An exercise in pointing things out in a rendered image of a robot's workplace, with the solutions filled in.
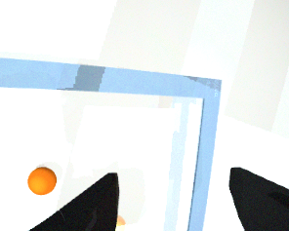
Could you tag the light blue l-shaped wall top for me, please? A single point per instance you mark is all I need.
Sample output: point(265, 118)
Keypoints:
point(38, 74)

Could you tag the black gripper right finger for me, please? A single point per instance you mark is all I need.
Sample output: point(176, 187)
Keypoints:
point(262, 205)

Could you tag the low clear glass wall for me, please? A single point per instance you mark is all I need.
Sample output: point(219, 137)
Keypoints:
point(181, 160)

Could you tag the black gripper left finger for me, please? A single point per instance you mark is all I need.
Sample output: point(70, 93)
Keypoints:
point(95, 209)

